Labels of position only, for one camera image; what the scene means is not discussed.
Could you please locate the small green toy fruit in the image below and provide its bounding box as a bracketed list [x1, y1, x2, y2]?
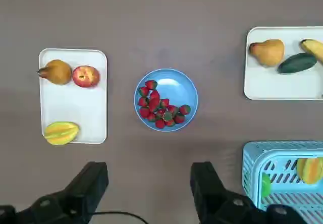
[261, 173, 272, 198]

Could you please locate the blue round bowl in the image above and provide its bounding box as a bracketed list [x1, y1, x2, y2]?
[134, 68, 199, 132]

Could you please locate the dark green toy cucumber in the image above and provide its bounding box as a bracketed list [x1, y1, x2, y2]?
[277, 52, 318, 75]

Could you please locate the white rectangular tray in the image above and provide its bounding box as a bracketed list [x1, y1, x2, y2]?
[243, 26, 323, 100]
[38, 48, 108, 145]

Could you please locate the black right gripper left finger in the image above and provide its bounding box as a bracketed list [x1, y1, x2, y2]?
[0, 161, 110, 224]

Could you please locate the yellow toy banana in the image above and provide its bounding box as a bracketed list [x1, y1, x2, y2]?
[299, 38, 323, 65]

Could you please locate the light blue plastic basket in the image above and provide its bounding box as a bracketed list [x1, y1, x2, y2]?
[242, 140, 323, 224]

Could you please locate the yellow toy starfruit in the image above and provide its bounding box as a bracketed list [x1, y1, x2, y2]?
[44, 121, 80, 146]
[295, 157, 323, 185]

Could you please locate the red toy peach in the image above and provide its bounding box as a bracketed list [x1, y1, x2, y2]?
[72, 65, 100, 88]

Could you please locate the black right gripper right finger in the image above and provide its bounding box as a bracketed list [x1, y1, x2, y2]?
[190, 161, 307, 224]

